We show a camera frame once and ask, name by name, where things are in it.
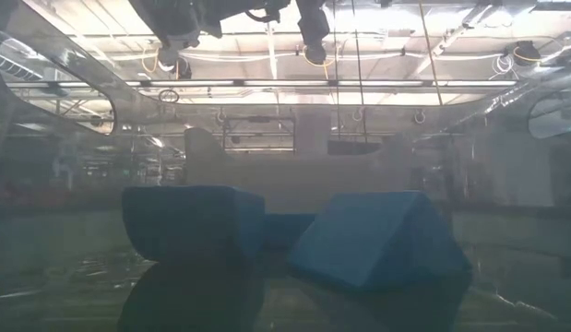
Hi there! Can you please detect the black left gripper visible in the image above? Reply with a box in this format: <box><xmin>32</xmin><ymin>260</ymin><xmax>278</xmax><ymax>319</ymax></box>
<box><xmin>127</xmin><ymin>0</ymin><xmax>331</xmax><ymax>52</ymax></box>

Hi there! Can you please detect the blue cube block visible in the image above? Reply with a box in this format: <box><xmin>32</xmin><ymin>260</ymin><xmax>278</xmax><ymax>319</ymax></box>
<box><xmin>121</xmin><ymin>184</ymin><xmax>267</xmax><ymax>264</ymax></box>

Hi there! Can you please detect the small blue block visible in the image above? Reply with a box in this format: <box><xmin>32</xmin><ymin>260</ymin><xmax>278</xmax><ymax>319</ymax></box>
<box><xmin>264</xmin><ymin>212</ymin><xmax>316</xmax><ymax>253</ymax></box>

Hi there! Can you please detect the blue rectangular block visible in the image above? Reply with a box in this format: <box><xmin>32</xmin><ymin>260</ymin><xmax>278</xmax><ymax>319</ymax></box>
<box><xmin>287</xmin><ymin>191</ymin><xmax>473</xmax><ymax>291</ymax></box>

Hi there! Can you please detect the ceiling light strip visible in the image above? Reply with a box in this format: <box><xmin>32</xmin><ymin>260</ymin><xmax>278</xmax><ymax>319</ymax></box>
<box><xmin>3</xmin><ymin>78</ymin><xmax>519</xmax><ymax>89</ymax></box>

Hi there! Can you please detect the black ceiling cable reel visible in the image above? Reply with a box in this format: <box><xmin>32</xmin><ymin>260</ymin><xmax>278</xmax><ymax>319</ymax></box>
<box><xmin>303</xmin><ymin>43</ymin><xmax>328</xmax><ymax>65</ymax></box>
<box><xmin>513</xmin><ymin>40</ymin><xmax>542</xmax><ymax>64</ymax></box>

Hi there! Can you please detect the black hanging cable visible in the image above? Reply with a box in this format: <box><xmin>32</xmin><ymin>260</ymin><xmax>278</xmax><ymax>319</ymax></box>
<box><xmin>331</xmin><ymin>0</ymin><xmax>341</xmax><ymax>140</ymax></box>

